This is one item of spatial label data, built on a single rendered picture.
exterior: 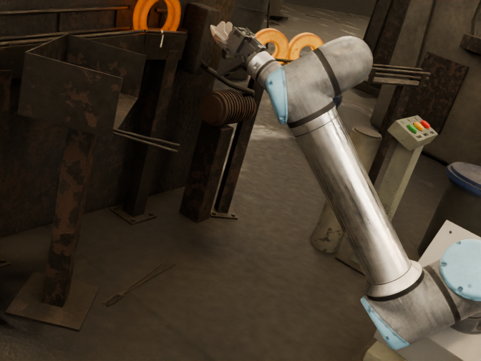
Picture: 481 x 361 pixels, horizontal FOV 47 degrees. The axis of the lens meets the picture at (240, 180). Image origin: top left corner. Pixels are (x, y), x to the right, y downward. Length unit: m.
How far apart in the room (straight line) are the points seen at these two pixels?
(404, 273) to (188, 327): 0.66
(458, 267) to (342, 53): 0.56
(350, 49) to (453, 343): 0.83
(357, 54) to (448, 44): 2.93
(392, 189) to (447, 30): 2.21
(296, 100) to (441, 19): 3.08
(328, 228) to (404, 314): 0.93
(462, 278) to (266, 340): 0.63
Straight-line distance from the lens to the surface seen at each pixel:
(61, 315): 1.61
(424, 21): 4.26
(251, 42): 1.78
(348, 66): 1.23
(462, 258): 1.40
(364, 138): 2.10
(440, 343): 1.62
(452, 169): 2.46
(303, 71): 1.21
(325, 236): 2.26
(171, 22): 1.90
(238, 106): 2.04
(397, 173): 2.13
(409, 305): 1.36
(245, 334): 1.70
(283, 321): 1.81
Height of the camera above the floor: 1.03
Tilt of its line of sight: 23 degrees down
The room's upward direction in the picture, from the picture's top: 16 degrees clockwise
